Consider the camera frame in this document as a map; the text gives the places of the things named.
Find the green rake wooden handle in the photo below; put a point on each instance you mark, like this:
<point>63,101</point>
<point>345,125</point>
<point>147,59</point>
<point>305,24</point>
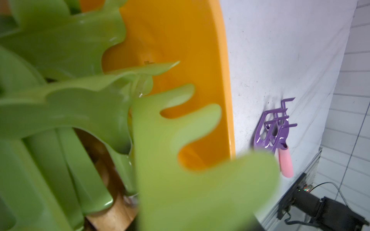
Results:
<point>37,192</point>

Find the green spade fork wooden handle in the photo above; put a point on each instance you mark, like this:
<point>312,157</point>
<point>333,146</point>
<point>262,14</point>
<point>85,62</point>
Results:
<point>93,195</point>

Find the yellow plastic storage box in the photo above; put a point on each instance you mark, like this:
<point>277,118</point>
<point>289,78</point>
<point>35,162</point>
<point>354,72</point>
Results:
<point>191,33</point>

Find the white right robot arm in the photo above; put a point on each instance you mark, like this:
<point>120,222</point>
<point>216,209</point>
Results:
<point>326,214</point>

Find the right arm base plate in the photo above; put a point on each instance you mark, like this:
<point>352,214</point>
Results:
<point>288,198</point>

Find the purple rake pink handle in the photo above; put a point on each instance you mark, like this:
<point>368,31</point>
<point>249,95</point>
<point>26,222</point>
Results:
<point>284,156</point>
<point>268,133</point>

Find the green fork tool wooden handle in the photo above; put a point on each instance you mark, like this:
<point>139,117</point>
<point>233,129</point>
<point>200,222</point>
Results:
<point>58,38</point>

